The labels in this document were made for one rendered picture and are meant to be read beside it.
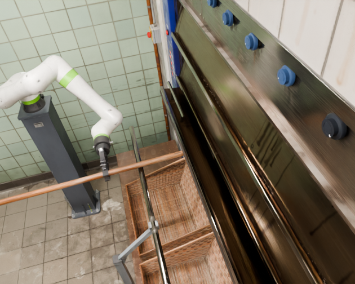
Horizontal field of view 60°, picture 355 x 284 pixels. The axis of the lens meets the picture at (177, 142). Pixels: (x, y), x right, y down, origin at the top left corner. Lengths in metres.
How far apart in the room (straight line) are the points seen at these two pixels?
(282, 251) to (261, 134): 0.35
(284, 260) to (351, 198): 0.42
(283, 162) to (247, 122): 0.20
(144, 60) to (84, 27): 0.54
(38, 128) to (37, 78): 0.65
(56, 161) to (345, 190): 2.21
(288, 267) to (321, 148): 0.44
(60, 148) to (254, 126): 1.79
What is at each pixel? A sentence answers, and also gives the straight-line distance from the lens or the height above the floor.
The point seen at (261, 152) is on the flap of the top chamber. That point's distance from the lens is 0.90.
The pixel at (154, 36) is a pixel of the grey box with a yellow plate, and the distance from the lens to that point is 2.26.
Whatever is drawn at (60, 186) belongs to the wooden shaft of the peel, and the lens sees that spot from 1.72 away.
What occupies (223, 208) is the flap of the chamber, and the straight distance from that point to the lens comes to 1.21.
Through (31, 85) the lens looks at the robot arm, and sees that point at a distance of 1.77.
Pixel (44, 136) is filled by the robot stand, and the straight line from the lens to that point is 2.40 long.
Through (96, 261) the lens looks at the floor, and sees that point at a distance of 2.81.
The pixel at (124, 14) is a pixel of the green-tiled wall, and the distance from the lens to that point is 2.55.
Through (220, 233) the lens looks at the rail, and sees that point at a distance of 1.13.
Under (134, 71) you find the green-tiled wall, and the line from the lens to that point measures 2.76.
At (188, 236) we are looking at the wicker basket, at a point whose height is 0.78.
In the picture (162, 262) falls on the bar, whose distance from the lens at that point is 1.38.
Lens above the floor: 2.42
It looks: 44 degrees down
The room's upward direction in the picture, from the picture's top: 7 degrees counter-clockwise
